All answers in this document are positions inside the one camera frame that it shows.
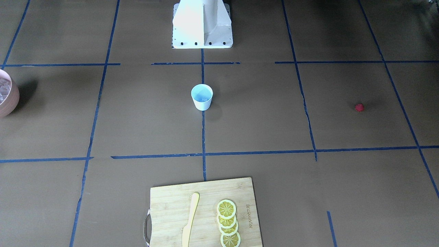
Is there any pile of ice cubes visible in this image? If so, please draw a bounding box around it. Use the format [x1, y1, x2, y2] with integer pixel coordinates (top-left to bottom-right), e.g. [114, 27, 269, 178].
[0, 78, 12, 104]

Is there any lemon slice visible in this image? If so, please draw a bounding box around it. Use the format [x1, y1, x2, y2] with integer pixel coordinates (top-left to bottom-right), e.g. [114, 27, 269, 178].
[217, 216, 237, 229]
[218, 222, 239, 236]
[216, 199, 237, 220]
[221, 232, 241, 247]

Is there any lemon slice bottom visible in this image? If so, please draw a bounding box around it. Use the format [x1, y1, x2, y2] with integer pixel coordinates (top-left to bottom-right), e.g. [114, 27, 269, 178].
[221, 232, 241, 247]

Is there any lemon slice top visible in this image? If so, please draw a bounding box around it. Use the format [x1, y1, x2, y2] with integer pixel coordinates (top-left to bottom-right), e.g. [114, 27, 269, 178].
[216, 199, 237, 220]

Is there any yellow plastic knife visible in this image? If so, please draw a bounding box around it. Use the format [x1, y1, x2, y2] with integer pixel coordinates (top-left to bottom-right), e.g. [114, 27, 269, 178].
[181, 192, 200, 247]

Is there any light blue plastic cup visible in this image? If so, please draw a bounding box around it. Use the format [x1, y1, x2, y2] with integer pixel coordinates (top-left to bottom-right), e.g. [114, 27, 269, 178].
[191, 83, 213, 111]

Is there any red strawberry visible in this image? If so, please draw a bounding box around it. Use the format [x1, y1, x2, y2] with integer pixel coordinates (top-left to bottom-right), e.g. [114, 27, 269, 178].
[355, 103, 365, 112]

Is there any bamboo cutting board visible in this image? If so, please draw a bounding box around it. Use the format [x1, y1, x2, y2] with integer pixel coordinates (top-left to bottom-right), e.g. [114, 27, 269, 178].
[144, 178, 263, 247]

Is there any pink bowl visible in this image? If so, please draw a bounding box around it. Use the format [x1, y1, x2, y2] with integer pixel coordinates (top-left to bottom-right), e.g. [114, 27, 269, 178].
[0, 69, 20, 118]

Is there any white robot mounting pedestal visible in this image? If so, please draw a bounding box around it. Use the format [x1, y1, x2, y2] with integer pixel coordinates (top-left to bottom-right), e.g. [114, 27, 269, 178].
[171, 0, 233, 49]

